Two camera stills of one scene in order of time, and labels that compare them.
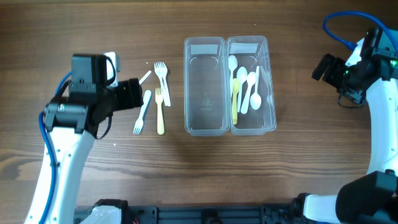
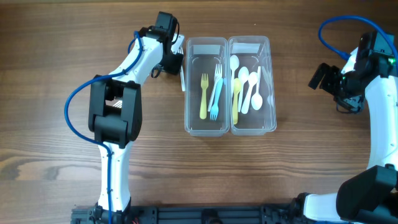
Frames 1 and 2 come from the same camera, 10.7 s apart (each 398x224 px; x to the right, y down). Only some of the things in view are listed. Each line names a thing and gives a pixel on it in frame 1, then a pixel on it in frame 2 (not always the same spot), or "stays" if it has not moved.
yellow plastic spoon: (236, 87) stays
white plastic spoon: (232, 65) stays
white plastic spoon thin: (255, 99) stays
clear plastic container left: (206, 88) stays
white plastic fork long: (161, 71) -> (183, 80)
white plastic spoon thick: (251, 80) stays
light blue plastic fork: (140, 121) -> (214, 109)
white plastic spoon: (242, 74) stays
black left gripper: (134, 93) -> (173, 62)
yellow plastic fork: (159, 99) -> (204, 81)
